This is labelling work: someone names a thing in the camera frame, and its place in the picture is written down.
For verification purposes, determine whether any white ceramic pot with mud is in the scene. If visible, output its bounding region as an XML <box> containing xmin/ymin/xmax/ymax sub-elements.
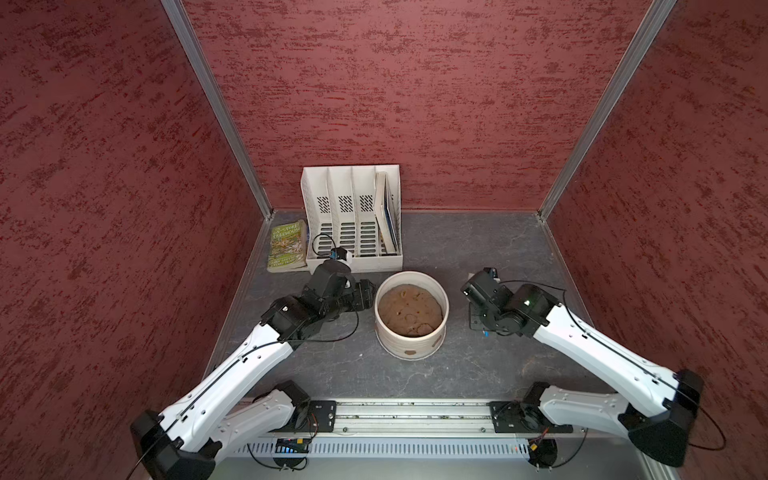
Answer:
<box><xmin>374</xmin><ymin>271</ymin><xmax>450</xmax><ymax>361</ymax></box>

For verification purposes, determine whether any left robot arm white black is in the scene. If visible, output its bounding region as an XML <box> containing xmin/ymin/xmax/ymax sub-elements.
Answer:
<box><xmin>131</xmin><ymin>259</ymin><xmax>377</xmax><ymax>479</ymax></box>

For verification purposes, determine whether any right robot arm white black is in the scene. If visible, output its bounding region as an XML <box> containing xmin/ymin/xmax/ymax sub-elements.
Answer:
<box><xmin>462</xmin><ymin>268</ymin><xmax>704</xmax><ymax>468</ymax></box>

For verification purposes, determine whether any green paperback book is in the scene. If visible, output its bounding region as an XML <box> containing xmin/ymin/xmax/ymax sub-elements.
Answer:
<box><xmin>267</xmin><ymin>219</ymin><xmax>308</xmax><ymax>273</ymax></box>

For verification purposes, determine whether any book in file rack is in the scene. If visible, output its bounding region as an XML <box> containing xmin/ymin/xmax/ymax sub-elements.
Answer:
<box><xmin>374</xmin><ymin>172</ymin><xmax>399</xmax><ymax>255</ymax></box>

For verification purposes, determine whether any white file organizer rack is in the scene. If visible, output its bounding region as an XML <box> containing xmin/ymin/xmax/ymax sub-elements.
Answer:
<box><xmin>301</xmin><ymin>164</ymin><xmax>404</xmax><ymax>273</ymax></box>

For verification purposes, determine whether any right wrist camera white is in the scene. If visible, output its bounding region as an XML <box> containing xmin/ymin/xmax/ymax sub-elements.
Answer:
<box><xmin>483</xmin><ymin>267</ymin><xmax>500</xmax><ymax>282</ymax></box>

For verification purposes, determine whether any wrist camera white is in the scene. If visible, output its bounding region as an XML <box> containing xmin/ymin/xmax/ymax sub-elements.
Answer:
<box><xmin>483</xmin><ymin>267</ymin><xmax>500</xmax><ymax>282</ymax></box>
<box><xmin>329</xmin><ymin>247</ymin><xmax>351</xmax><ymax>263</ymax></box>

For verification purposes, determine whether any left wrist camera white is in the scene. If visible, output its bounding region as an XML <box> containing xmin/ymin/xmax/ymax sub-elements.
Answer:
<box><xmin>329</xmin><ymin>247</ymin><xmax>351</xmax><ymax>263</ymax></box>

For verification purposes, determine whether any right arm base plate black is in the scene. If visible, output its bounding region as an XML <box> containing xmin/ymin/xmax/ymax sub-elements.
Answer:
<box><xmin>488</xmin><ymin>400</ymin><xmax>574</xmax><ymax>435</ymax></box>

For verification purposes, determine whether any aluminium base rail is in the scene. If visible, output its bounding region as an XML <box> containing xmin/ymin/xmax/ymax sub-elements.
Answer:
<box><xmin>239</xmin><ymin>398</ymin><xmax>658</xmax><ymax>439</ymax></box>

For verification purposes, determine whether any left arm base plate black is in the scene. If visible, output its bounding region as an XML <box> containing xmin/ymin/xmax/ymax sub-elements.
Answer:
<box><xmin>294</xmin><ymin>400</ymin><xmax>338</xmax><ymax>434</ymax></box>

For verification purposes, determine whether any left corner aluminium post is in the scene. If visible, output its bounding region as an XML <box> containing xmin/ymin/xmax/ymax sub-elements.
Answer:
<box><xmin>161</xmin><ymin>0</ymin><xmax>273</xmax><ymax>220</ymax></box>

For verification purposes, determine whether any corner aluminium post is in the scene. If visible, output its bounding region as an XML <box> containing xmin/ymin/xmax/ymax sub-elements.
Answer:
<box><xmin>538</xmin><ymin>0</ymin><xmax>676</xmax><ymax>223</ymax></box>
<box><xmin>161</xmin><ymin>0</ymin><xmax>273</xmax><ymax>220</ymax></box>

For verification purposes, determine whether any right corner aluminium post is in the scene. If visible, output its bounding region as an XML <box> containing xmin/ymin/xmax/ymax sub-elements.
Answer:
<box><xmin>538</xmin><ymin>0</ymin><xmax>676</xmax><ymax>223</ymax></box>

